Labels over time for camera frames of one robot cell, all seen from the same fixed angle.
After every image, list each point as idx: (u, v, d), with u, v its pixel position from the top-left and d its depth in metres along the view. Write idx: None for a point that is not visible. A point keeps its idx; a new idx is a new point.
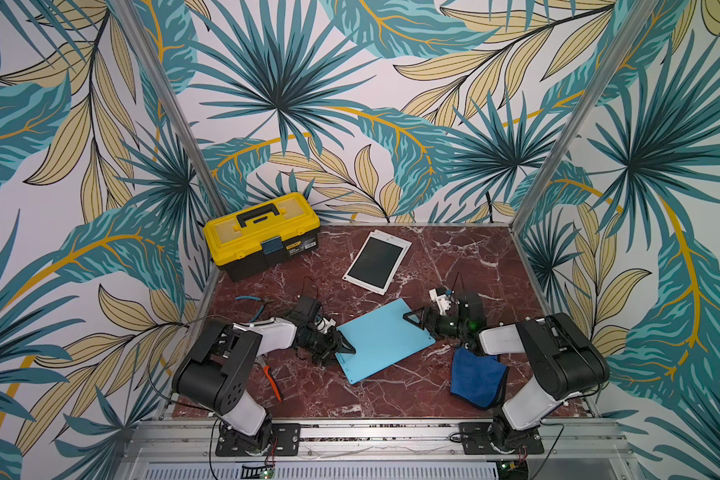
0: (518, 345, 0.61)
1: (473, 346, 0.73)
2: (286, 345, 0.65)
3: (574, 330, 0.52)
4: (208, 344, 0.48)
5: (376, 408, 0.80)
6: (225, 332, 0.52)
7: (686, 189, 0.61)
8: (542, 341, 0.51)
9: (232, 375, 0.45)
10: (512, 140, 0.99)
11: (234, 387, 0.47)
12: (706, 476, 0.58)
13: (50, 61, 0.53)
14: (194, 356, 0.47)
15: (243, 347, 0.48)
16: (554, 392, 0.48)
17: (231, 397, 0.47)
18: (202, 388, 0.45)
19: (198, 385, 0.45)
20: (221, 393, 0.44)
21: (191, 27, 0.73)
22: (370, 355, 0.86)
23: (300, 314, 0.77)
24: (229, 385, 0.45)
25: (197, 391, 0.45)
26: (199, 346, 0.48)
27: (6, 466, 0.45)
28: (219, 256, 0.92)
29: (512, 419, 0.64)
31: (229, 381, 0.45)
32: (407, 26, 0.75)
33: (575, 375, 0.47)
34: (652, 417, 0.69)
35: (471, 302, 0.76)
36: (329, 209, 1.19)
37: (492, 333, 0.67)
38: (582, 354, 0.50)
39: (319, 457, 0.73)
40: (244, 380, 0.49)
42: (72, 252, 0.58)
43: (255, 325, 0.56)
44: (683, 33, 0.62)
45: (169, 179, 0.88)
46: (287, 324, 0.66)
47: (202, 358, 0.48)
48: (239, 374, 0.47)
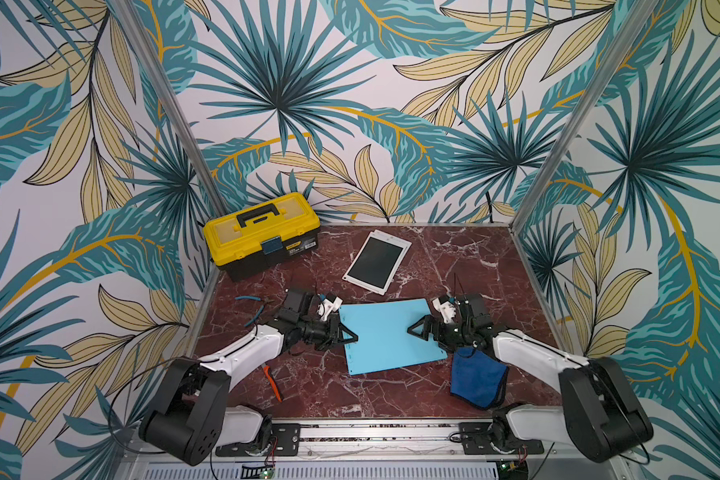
0: (543, 371, 0.52)
1: (482, 343, 0.66)
2: (272, 355, 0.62)
3: (623, 383, 0.45)
4: (172, 392, 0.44)
5: (376, 408, 0.80)
6: (191, 371, 0.46)
7: (686, 189, 0.61)
8: (589, 404, 0.43)
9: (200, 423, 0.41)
10: (512, 140, 0.99)
11: (206, 432, 0.43)
12: (706, 476, 0.58)
13: (50, 62, 0.53)
14: (156, 406, 0.43)
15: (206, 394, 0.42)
16: (594, 456, 0.43)
17: (202, 444, 0.43)
18: (172, 438, 0.41)
19: (166, 435, 0.41)
20: (193, 442, 0.41)
21: (191, 27, 0.73)
22: (373, 346, 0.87)
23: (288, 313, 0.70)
24: (199, 433, 0.41)
25: (166, 441, 0.41)
26: (162, 394, 0.43)
27: (6, 466, 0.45)
28: (219, 256, 0.92)
29: (515, 427, 0.63)
31: (198, 429, 0.41)
32: (407, 26, 0.75)
33: (618, 444, 0.42)
34: (651, 417, 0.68)
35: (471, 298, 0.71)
36: (329, 209, 1.19)
37: (516, 348, 0.58)
38: (627, 416, 0.43)
39: (319, 457, 0.73)
40: (217, 421, 0.45)
42: (72, 252, 0.58)
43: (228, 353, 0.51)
44: (684, 33, 0.62)
45: (169, 179, 0.88)
46: (271, 336, 0.59)
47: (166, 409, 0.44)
48: (209, 419, 0.43)
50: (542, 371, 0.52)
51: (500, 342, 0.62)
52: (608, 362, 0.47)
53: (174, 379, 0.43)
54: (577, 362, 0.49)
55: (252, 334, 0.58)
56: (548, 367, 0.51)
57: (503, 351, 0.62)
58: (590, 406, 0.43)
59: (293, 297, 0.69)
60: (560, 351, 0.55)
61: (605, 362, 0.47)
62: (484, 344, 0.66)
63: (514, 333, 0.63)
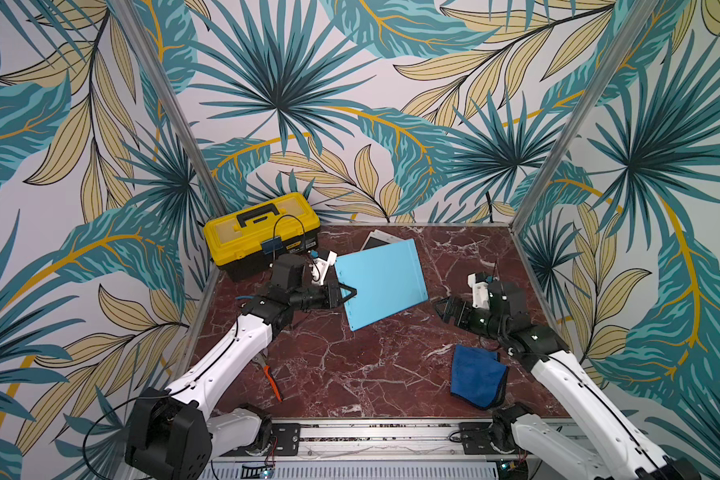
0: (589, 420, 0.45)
1: (521, 349, 0.54)
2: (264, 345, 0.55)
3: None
4: (144, 429, 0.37)
5: (376, 408, 0.80)
6: (160, 401, 0.41)
7: (686, 189, 0.61)
8: None
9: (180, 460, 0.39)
10: (512, 140, 0.99)
11: (193, 458, 0.42)
12: (706, 476, 0.58)
13: (50, 62, 0.53)
14: (133, 442, 0.40)
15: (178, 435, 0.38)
16: None
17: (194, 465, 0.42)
18: (157, 467, 0.40)
19: (151, 463, 0.40)
20: (179, 473, 0.39)
21: (192, 27, 0.73)
22: (374, 303, 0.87)
23: (278, 290, 0.61)
24: (182, 466, 0.40)
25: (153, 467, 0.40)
26: (134, 431, 0.40)
27: (5, 466, 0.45)
28: (219, 256, 0.92)
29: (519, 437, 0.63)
31: (179, 463, 0.39)
32: (407, 27, 0.75)
33: None
34: (651, 417, 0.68)
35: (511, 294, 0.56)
36: (329, 209, 1.19)
37: (565, 384, 0.48)
38: None
39: (319, 457, 0.73)
40: (204, 443, 0.43)
42: (72, 252, 0.58)
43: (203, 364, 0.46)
44: (683, 34, 0.62)
45: (169, 179, 0.88)
46: (255, 336, 0.52)
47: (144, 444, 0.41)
48: (190, 452, 0.40)
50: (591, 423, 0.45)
51: (548, 368, 0.50)
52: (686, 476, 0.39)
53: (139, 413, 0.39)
54: (653, 461, 0.40)
55: (233, 336, 0.51)
56: (602, 437, 0.43)
57: (544, 378, 0.51)
58: None
59: (280, 273, 0.59)
60: (633, 430, 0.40)
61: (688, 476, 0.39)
62: (522, 351, 0.54)
63: (565, 364, 0.51)
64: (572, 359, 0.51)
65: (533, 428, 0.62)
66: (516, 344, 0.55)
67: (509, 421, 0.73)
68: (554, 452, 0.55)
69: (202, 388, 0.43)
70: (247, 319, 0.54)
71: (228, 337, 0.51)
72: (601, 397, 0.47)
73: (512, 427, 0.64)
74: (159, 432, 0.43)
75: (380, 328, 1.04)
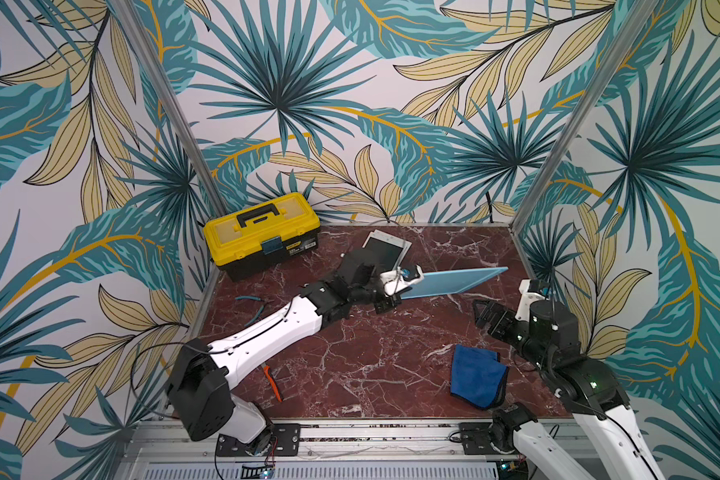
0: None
1: (572, 392, 0.45)
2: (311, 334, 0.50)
3: None
4: (182, 372, 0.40)
5: (376, 408, 0.80)
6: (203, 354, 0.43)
7: (685, 189, 0.61)
8: None
9: (198, 416, 0.40)
10: (512, 140, 0.99)
11: (210, 417, 0.43)
12: (706, 476, 0.58)
13: (50, 62, 0.53)
14: (172, 379, 0.44)
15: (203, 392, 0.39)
16: None
17: (208, 423, 0.43)
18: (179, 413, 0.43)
19: (177, 406, 0.43)
20: (192, 428, 0.41)
21: (192, 27, 0.73)
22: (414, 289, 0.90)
23: (342, 283, 0.58)
24: (196, 424, 0.41)
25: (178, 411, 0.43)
26: (176, 369, 0.43)
27: (5, 466, 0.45)
28: (219, 256, 0.92)
29: (521, 444, 0.63)
31: (196, 421, 0.41)
32: (407, 27, 0.75)
33: None
34: (651, 417, 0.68)
35: (563, 324, 0.46)
36: (329, 209, 1.19)
37: (614, 448, 0.42)
38: None
39: (319, 457, 0.73)
40: (223, 407, 0.44)
42: (72, 252, 0.58)
43: (242, 340, 0.46)
44: (684, 33, 0.62)
45: (169, 179, 0.88)
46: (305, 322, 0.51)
47: (179, 385, 0.45)
48: (207, 412, 0.41)
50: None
51: (603, 428, 0.43)
52: None
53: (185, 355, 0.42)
54: None
55: (282, 315, 0.50)
56: None
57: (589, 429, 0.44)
58: None
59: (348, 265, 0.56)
60: None
61: None
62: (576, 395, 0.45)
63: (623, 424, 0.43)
64: (632, 417, 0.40)
65: (535, 440, 0.62)
66: (565, 384, 0.46)
67: (513, 429, 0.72)
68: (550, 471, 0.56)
69: (237, 358, 0.44)
70: (304, 300, 0.54)
71: (276, 314, 0.51)
72: (654, 468, 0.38)
73: (514, 435, 0.64)
74: (193, 381, 0.46)
75: (380, 328, 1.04)
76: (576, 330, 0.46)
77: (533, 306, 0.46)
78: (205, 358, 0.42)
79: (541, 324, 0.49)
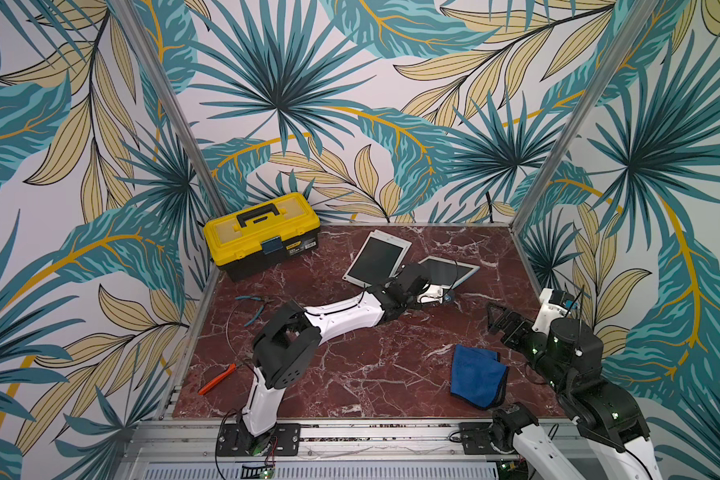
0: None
1: (592, 420, 0.43)
2: (369, 325, 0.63)
3: None
4: (280, 324, 0.50)
5: (376, 408, 0.80)
6: (297, 315, 0.52)
7: (686, 189, 0.61)
8: None
9: (288, 362, 0.48)
10: (512, 140, 0.99)
11: (292, 369, 0.49)
12: (706, 476, 0.58)
13: (50, 62, 0.53)
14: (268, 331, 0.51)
15: (300, 343, 0.48)
16: None
17: (288, 375, 0.50)
18: (268, 361, 0.50)
19: (267, 355, 0.50)
20: (278, 374, 0.48)
21: (192, 27, 0.73)
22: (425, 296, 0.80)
23: (399, 288, 0.68)
24: (283, 370, 0.48)
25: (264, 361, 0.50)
26: (273, 323, 0.51)
27: (5, 466, 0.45)
28: (219, 256, 0.92)
29: (521, 447, 0.63)
31: (285, 367, 0.48)
32: (407, 27, 0.75)
33: None
34: (651, 417, 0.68)
35: (586, 349, 0.43)
36: (329, 209, 1.19)
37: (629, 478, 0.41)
38: None
39: (319, 457, 0.73)
40: (303, 366, 0.51)
42: (72, 252, 0.58)
43: (329, 311, 0.55)
44: (684, 33, 0.62)
45: (169, 179, 0.88)
46: (372, 311, 0.60)
47: (273, 335, 0.51)
48: (297, 362, 0.49)
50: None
51: (620, 460, 0.41)
52: None
53: (285, 313, 0.51)
54: None
55: (357, 301, 0.60)
56: None
57: (605, 456, 0.43)
58: None
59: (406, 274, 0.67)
60: None
61: None
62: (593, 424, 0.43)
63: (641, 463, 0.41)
64: (650, 451, 0.42)
65: (537, 445, 0.62)
66: (584, 411, 0.44)
67: (513, 431, 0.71)
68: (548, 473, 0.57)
69: (325, 323, 0.52)
70: (371, 295, 0.63)
71: (352, 299, 0.60)
72: None
73: (514, 436, 0.64)
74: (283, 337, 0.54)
75: (380, 328, 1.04)
76: (598, 356, 0.43)
77: (556, 327, 0.47)
78: (296, 320, 0.53)
79: (563, 345, 0.46)
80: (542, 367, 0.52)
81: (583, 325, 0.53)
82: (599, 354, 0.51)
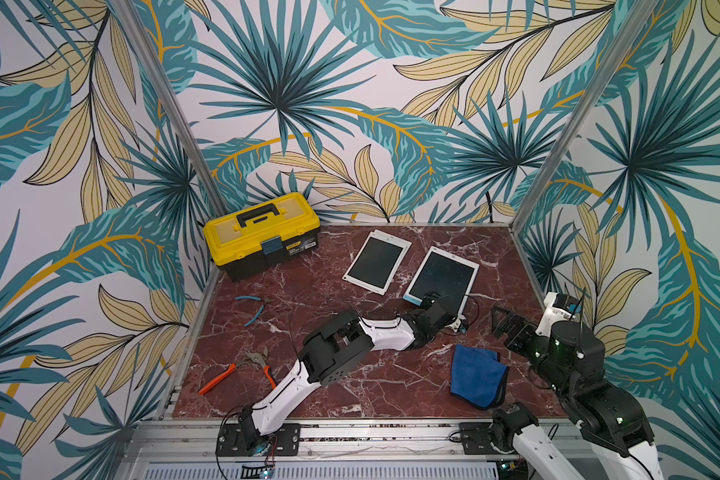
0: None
1: (596, 424, 0.42)
2: (399, 347, 0.69)
3: None
4: (337, 325, 0.57)
5: (376, 408, 0.80)
6: (352, 322, 0.59)
7: (686, 189, 0.61)
8: None
9: (342, 361, 0.54)
10: (512, 140, 0.99)
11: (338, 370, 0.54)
12: (706, 476, 0.58)
13: (50, 61, 0.53)
14: (324, 331, 0.58)
15: (358, 346, 0.54)
16: None
17: (332, 375, 0.55)
18: (319, 358, 0.56)
19: (318, 351, 0.56)
20: (326, 371, 0.54)
21: (191, 27, 0.73)
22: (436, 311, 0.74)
23: (426, 320, 0.76)
24: (333, 369, 0.54)
25: (314, 357, 0.56)
26: (330, 325, 0.58)
27: (6, 466, 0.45)
28: (219, 256, 0.92)
29: (521, 446, 0.63)
31: (337, 366, 0.54)
32: (407, 26, 0.75)
33: None
34: (651, 417, 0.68)
35: (588, 351, 0.43)
36: (329, 209, 1.19)
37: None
38: None
39: (319, 457, 0.73)
40: (348, 369, 0.57)
42: (72, 252, 0.58)
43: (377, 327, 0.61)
44: (684, 33, 0.62)
45: (169, 179, 0.88)
46: (405, 334, 0.67)
47: (327, 336, 0.57)
48: (347, 364, 0.54)
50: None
51: (624, 464, 0.41)
52: None
53: (344, 319, 0.58)
54: None
55: (395, 324, 0.67)
56: None
57: (609, 461, 0.42)
58: None
59: (436, 309, 0.74)
60: None
61: None
62: (597, 427, 0.42)
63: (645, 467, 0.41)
64: (654, 455, 0.41)
65: (537, 445, 0.62)
66: (588, 415, 0.43)
67: (514, 431, 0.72)
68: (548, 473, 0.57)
69: (376, 333, 0.60)
70: (406, 323, 0.71)
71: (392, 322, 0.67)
72: None
73: (514, 436, 0.64)
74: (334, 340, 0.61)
75: None
76: (600, 358, 0.43)
77: (558, 330, 0.47)
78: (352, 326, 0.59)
79: (564, 348, 0.46)
80: (546, 370, 0.51)
81: (584, 328, 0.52)
82: (602, 357, 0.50)
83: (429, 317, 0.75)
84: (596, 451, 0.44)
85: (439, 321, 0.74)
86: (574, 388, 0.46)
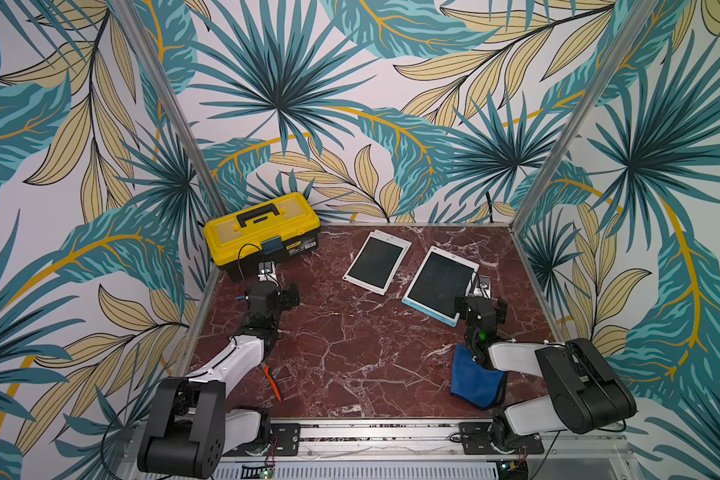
0: (533, 366, 0.55)
1: (482, 357, 0.70)
2: (257, 358, 0.61)
3: (599, 360, 0.48)
4: (167, 410, 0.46)
5: (376, 408, 0.80)
6: (182, 389, 0.45)
7: (686, 190, 0.61)
8: (565, 373, 0.47)
9: (203, 436, 0.41)
10: (512, 140, 0.99)
11: (211, 442, 0.43)
12: (706, 476, 0.58)
13: (50, 62, 0.53)
14: (154, 431, 0.41)
15: (206, 403, 0.42)
16: (580, 428, 0.44)
17: (209, 457, 0.43)
18: (177, 458, 0.40)
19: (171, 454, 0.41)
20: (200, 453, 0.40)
21: (192, 27, 0.73)
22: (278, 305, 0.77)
23: (260, 315, 0.68)
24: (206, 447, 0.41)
25: (171, 462, 0.40)
26: (155, 419, 0.42)
27: (6, 466, 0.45)
28: (219, 256, 0.92)
29: (514, 423, 0.64)
31: (203, 443, 0.41)
32: (407, 27, 0.75)
33: (602, 414, 0.44)
34: (652, 417, 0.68)
35: (483, 312, 0.70)
36: (329, 209, 1.19)
37: (504, 348, 0.64)
38: (605, 388, 0.46)
39: (319, 457, 0.73)
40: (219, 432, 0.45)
42: (72, 252, 0.58)
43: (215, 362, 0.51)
44: (684, 33, 0.62)
45: (169, 179, 0.88)
46: (251, 344, 0.60)
47: (163, 431, 0.43)
48: (212, 429, 0.43)
50: (534, 367, 0.55)
51: (496, 349, 0.66)
52: (583, 342, 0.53)
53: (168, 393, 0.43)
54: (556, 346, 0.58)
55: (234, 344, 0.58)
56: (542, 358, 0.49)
57: (496, 356, 0.66)
58: (566, 375, 0.47)
59: (257, 302, 0.66)
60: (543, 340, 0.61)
61: (578, 340, 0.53)
62: (484, 358, 0.70)
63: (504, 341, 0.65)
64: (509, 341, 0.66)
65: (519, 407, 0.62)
66: (479, 354, 0.71)
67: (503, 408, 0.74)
68: (530, 405, 0.58)
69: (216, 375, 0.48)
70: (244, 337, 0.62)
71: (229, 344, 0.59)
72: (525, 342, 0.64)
73: (507, 414, 0.65)
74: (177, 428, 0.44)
75: (380, 328, 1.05)
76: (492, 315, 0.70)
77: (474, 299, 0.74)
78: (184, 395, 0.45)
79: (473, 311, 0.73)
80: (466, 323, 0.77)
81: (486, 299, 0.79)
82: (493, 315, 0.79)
83: (259, 309, 0.67)
84: (484, 365, 0.71)
85: (269, 307, 0.69)
86: (475, 339, 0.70)
